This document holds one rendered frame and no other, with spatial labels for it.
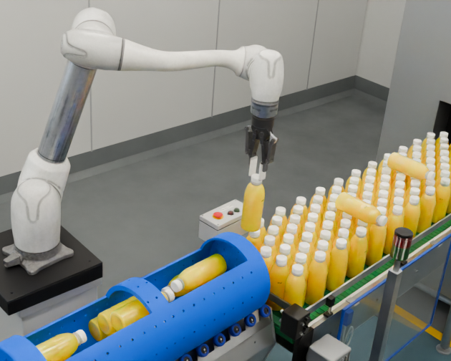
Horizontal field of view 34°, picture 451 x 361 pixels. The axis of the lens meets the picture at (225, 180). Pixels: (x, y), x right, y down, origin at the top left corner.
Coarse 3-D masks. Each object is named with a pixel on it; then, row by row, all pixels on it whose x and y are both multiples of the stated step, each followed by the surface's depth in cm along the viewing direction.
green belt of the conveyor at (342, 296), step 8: (432, 224) 326; (448, 224) 327; (416, 232) 319; (432, 232) 320; (440, 232) 320; (424, 240) 313; (416, 248) 308; (384, 264) 295; (392, 264) 295; (376, 272) 290; (344, 280) 284; (360, 280) 284; (368, 280) 285; (352, 288) 279; (336, 296) 274; (344, 296) 275; (304, 304) 269; (272, 312) 263; (280, 312) 263; (312, 312) 265; (320, 312) 265; (312, 320) 261
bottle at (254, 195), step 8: (248, 184) 255; (256, 184) 252; (248, 192) 254; (256, 192) 253; (264, 192) 255; (248, 200) 254; (256, 200) 254; (248, 208) 256; (256, 208) 256; (248, 216) 257; (256, 216) 257; (248, 224) 259; (256, 224) 259
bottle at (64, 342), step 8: (56, 336) 207; (64, 336) 207; (72, 336) 208; (40, 344) 203; (48, 344) 203; (56, 344) 204; (64, 344) 205; (72, 344) 206; (80, 344) 210; (48, 352) 201; (56, 352) 203; (64, 352) 204; (72, 352) 207; (48, 360) 201; (56, 360) 203
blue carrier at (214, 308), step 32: (192, 256) 251; (224, 256) 253; (256, 256) 239; (128, 288) 215; (160, 288) 245; (224, 288) 228; (256, 288) 237; (64, 320) 216; (160, 320) 211; (192, 320) 218; (224, 320) 229; (0, 352) 192; (32, 352) 189; (96, 352) 196; (128, 352) 202; (160, 352) 211
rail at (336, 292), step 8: (448, 216) 317; (440, 224) 314; (424, 232) 304; (416, 240) 301; (384, 256) 286; (376, 264) 281; (368, 272) 278; (352, 280) 271; (344, 288) 268; (328, 296) 261; (312, 304) 256; (320, 304) 259
